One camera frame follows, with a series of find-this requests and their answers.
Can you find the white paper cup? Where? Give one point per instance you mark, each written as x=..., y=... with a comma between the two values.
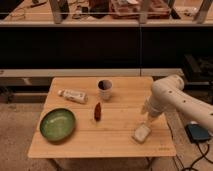
x=105, y=89

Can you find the white tube bottle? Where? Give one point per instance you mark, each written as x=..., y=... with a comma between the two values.
x=72, y=95

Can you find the wooden table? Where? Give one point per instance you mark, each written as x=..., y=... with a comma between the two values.
x=112, y=135

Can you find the white sponge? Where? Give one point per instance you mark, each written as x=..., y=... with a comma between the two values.
x=141, y=133

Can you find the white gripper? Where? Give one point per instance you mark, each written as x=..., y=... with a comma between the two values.
x=153, y=108

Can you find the green ceramic bowl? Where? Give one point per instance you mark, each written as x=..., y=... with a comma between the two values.
x=57, y=124

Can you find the wooden workbench shelf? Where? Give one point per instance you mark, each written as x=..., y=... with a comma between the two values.
x=106, y=13

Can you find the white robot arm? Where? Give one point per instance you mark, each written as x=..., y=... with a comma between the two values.
x=169, y=91

